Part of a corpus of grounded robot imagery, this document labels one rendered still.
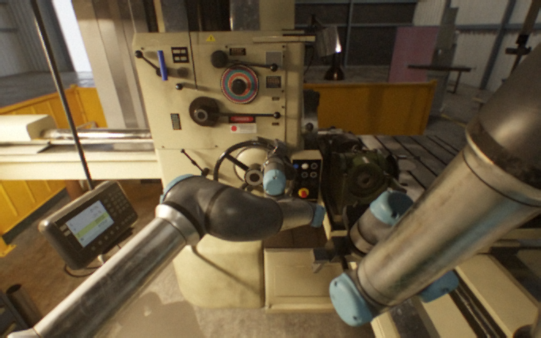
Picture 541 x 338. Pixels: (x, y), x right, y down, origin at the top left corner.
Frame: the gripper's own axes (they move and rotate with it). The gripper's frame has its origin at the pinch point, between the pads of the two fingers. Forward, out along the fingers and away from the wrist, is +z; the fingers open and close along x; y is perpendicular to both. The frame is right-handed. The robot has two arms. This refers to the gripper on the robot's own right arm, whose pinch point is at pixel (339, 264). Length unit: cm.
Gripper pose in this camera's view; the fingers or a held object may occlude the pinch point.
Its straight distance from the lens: 80.6
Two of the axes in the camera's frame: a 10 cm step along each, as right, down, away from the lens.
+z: -1.7, 6.4, 7.5
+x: 9.8, 0.3, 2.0
